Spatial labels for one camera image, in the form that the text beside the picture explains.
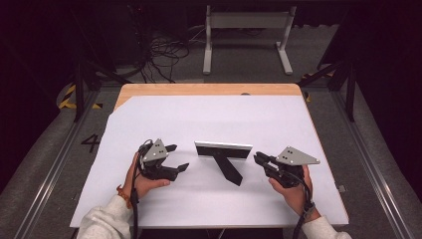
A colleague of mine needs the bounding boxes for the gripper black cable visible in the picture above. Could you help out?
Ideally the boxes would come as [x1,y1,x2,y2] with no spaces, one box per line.
[129,138,154,239]
[291,170,315,239]

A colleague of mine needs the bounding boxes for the person's left white sleeve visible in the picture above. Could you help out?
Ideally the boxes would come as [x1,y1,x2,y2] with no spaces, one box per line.
[76,194,141,239]

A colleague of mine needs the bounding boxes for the bundle of black cables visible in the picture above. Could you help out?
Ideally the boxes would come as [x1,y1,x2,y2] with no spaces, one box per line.
[138,31,191,85]

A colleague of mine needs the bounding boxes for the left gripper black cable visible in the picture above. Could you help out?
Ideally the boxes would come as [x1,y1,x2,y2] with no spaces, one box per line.
[129,138,154,239]

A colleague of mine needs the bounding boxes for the white metal stand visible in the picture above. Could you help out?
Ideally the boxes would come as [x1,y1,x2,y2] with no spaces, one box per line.
[202,4,298,76]

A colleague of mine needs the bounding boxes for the grey wrist strap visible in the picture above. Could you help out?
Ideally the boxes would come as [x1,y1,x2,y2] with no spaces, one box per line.
[300,201,317,221]

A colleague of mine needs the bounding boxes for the brown bead bracelet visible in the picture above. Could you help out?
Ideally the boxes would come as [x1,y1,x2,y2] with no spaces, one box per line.
[115,184,132,210]

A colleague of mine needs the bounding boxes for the person's dark clothing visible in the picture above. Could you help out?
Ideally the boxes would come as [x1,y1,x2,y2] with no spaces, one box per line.
[138,228,285,239]

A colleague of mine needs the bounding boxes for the person's white sleeve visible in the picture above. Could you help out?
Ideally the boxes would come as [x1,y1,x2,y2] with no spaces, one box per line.
[76,194,141,239]
[300,215,353,239]

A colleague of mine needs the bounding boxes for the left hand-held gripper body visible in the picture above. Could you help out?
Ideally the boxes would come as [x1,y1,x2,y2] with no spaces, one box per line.
[136,138,181,182]

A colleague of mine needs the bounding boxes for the yellow black striped tape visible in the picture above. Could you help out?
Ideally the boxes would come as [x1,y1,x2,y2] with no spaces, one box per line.
[58,84,104,111]

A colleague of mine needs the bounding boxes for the person's right hand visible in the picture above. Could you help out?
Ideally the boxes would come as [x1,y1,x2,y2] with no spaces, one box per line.
[268,164,322,219]

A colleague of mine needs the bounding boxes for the person's left hand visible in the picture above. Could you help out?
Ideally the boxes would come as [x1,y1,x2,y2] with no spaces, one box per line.
[122,151,172,200]

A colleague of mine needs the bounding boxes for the black photo frame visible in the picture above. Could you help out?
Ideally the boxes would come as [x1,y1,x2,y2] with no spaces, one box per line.
[194,140,254,187]

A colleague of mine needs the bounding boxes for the white board sheet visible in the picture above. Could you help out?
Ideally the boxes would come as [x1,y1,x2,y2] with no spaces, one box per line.
[69,95,349,229]

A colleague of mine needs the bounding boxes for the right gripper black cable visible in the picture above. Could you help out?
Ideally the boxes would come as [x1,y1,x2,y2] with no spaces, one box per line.
[291,170,315,239]

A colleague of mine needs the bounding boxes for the person's right white sleeve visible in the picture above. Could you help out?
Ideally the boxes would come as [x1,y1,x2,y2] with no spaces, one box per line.
[300,215,353,239]

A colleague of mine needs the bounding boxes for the black metal stand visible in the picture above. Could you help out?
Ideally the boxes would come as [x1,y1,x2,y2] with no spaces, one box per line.
[297,56,358,122]
[71,59,133,122]

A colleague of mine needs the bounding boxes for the wooden table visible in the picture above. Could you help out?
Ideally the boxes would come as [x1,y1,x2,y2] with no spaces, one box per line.
[113,83,350,225]

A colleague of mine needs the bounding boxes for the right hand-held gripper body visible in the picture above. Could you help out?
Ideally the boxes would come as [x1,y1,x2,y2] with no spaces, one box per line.
[264,145,321,189]

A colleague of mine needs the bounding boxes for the aluminium floor rail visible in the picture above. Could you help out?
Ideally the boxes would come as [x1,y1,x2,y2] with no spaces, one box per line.
[13,89,101,239]
[331,89,414,239]

